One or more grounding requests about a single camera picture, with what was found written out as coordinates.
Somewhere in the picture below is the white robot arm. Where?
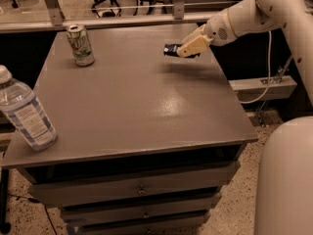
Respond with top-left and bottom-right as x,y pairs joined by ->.
175,0 -> 313,235

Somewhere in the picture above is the black stand leg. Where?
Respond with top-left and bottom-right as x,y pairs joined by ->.
0,169 -> 11,235

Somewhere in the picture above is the clear plastic water bottle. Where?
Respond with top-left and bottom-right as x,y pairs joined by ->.
0,65 -> 57,151

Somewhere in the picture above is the green white soda can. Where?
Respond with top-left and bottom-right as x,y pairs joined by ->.
67,24 -> 95,67

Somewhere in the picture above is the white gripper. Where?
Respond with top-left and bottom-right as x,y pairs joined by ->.
177,9 -> 237,58

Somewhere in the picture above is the grey drawer cabinet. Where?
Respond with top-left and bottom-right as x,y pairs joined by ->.
1,23 -> 259,235

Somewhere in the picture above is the grey drawer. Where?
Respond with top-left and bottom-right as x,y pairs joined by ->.
61,192 -> 221,226
29,161 -> 240,207
70,211 -> 209,235

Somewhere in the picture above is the black office chair middle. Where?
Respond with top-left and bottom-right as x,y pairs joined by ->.
91,0 -> 121,18

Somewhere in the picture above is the dark blue rxbar wrapper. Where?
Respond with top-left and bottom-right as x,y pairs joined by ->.
162,43 -> 201,59

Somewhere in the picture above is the top grey drawer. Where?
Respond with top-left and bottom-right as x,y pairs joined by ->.
29,161 -> 240,207

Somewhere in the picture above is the white cable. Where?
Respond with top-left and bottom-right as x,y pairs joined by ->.
239,30 -> 273,105

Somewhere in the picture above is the bottom grey drawer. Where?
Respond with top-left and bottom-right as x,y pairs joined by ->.
70,211 -> 209,235

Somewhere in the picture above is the middle grey drawer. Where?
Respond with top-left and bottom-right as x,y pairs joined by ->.
61,192 -> 221,226

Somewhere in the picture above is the grey metal floor beam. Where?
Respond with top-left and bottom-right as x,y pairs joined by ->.
229,75 -> 297,102

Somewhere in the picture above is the metal railing frame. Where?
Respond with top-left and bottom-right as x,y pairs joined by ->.
0,0 -> 241,33

